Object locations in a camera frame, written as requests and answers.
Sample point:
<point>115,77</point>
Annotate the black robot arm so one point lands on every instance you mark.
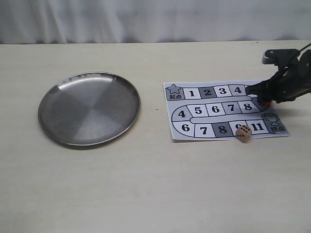
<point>300,62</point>

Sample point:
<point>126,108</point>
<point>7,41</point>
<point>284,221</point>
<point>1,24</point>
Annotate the wooden die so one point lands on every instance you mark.
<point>243,133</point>

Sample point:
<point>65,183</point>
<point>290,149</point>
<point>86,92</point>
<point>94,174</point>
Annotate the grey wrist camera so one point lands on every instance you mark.
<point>280,57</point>

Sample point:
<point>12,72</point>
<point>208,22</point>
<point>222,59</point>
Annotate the white backdrop curtain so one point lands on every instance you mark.
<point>152,21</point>

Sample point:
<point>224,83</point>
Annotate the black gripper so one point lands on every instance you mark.
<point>283,87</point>

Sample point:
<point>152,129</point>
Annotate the round stainless steel plate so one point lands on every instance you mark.
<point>89,109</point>

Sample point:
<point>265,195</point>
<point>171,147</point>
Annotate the printed paper game board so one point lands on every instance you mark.
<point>215,110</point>

